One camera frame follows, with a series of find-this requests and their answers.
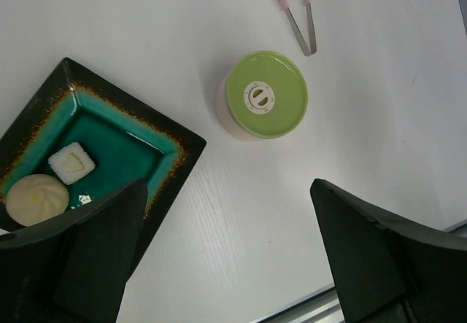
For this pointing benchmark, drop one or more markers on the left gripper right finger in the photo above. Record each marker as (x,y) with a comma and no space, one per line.
(385,267)

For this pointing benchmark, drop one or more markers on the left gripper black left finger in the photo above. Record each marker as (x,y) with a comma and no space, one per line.
(73,267)

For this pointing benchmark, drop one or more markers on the dark square teal plate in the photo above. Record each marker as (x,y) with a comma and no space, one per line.
(124,137)

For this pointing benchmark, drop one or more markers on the green round lid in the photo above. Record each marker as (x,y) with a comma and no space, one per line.
(267,94)

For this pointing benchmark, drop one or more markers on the round bun left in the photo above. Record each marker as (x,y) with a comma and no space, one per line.
(36,198)

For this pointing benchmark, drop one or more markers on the small tofu cube upper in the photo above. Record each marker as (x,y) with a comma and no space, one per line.
(71,163)

